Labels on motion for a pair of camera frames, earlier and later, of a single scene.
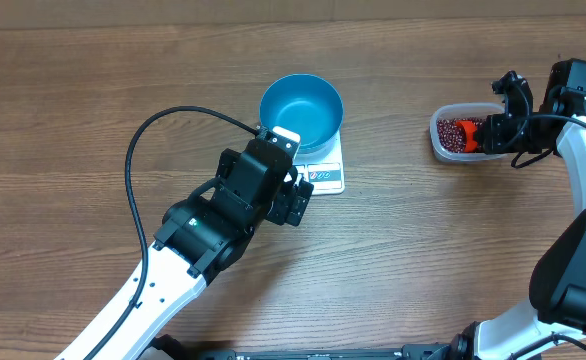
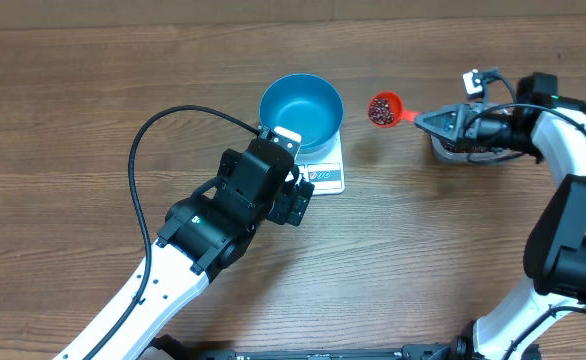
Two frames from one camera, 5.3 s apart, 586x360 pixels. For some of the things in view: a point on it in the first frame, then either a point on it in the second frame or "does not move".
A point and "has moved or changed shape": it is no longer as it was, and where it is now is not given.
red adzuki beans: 452,136 has moved or changed shape
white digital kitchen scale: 327,173 does not move
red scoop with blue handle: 470,128 has moved or changed shape
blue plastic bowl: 307,104 does not move
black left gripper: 300,200 does not move
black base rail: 170,347 does not move
